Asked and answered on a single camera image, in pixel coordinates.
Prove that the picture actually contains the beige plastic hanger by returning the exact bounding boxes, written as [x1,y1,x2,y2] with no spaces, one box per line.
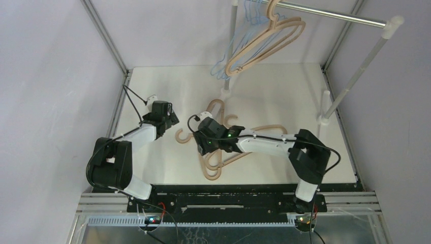
[229,0,306,77]
[203,114,288,171]
[175,99,225,180]
[225,0,302,76]

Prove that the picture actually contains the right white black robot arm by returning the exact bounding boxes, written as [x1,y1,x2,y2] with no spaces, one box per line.
[192,117,334,211]

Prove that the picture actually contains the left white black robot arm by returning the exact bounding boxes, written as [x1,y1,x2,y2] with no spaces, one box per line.
[85,100,179,212]

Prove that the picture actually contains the left circuit board with LED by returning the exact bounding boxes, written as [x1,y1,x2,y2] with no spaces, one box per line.
[145,216,162,225]

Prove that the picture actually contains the circuit board with led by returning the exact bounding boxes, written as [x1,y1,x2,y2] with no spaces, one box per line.
[294,216,310,225]
[145,216,162,225]

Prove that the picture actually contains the right circuit board with LED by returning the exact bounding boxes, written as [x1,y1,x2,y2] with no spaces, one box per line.
[294,216,310,225]

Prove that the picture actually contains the silver clothes rack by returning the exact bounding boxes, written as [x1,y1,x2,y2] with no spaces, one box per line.
[224,1,405,130]

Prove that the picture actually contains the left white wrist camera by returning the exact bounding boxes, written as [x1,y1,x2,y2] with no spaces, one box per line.
[146,95,158,107]

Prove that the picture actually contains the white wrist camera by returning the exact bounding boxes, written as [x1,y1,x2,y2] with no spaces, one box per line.
[146,95,158,107]
[198,111,213,120]

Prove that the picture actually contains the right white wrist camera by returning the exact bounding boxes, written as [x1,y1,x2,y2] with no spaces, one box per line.
[198,111,213,120]

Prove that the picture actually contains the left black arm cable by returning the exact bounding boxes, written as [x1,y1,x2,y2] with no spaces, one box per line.
[85,84,149,193]

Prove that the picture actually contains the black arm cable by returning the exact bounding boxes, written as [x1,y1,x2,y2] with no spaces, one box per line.
[85,84,149,193]
[187,114,342,176]

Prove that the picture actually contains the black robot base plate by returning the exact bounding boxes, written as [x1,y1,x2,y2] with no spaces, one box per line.
[127,184,328,223]

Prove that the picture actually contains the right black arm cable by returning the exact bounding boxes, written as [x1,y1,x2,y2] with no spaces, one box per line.
[187,114,342,176]

